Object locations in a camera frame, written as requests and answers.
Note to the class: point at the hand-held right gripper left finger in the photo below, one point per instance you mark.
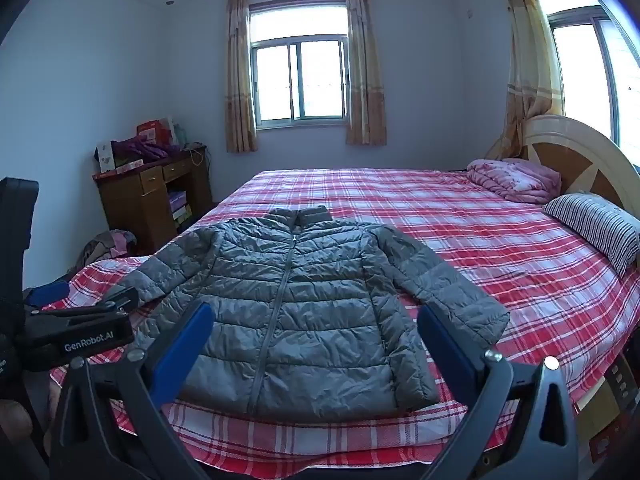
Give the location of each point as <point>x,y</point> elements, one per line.
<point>184,347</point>

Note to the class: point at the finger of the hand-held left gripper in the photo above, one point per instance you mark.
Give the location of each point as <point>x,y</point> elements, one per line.
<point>47,293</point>
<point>107,303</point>

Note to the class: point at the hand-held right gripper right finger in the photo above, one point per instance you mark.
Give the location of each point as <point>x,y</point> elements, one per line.
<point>450,355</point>

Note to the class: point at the grey puffer jacket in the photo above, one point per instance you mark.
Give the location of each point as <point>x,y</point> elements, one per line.
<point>320,310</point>

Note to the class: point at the pile of clothes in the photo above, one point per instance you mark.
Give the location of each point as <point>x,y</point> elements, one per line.
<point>107,250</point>

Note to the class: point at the purple clothes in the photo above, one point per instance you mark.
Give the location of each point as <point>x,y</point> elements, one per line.
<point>145,150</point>

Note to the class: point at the brown wooden desk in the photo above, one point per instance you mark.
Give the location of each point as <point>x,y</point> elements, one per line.
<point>130,205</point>

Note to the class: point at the bed with red plaid sheet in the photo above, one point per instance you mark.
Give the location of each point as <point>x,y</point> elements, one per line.
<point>500,260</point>

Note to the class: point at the stack of boxes in desk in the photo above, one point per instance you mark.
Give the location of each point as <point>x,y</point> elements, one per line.
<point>180,210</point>

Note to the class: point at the flat pink box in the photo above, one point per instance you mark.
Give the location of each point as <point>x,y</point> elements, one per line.
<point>129,164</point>

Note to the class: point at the white box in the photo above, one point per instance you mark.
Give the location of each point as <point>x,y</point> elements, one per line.
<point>106,156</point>

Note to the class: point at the red box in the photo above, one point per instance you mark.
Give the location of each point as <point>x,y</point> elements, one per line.
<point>155,132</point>

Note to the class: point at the pink folded blanket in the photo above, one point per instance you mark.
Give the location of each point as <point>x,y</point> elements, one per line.
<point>515,180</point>

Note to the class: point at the striped pillow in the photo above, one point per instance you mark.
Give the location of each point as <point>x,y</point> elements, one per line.
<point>595,225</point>

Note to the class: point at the wooden bed headboard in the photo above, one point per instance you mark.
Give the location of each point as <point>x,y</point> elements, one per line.
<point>575,155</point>

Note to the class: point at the beige patterned curtain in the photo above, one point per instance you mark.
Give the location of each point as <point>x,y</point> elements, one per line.
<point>365,65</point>
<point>240,75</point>

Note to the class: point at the yellow patterned curtain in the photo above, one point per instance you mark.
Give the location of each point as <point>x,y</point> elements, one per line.
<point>530,60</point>

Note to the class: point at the large side window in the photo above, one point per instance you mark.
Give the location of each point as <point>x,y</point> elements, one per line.
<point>590,60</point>

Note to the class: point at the sliding window with grey frame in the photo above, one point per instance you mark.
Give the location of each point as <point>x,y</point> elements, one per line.
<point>300,70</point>

